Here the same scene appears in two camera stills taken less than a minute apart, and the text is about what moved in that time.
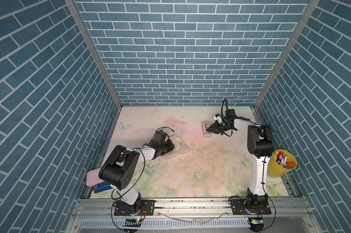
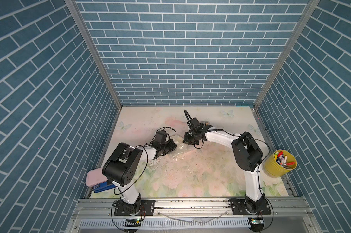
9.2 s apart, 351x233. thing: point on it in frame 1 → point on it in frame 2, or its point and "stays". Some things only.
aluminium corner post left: (75, 7) stays
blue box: (101, 187) stays
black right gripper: (215, 128) → (185, 140)
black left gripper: (170, 147) stays
